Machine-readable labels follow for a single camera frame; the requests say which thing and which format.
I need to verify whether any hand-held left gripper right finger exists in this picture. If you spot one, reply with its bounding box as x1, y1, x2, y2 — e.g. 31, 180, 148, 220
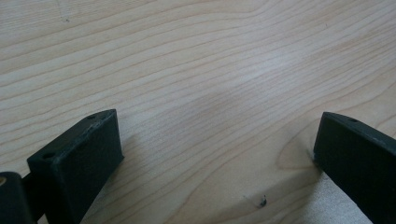
312, 111, 396, 224

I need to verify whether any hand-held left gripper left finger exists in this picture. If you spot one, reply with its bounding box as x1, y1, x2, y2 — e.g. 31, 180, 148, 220
26, 108, 125, 224

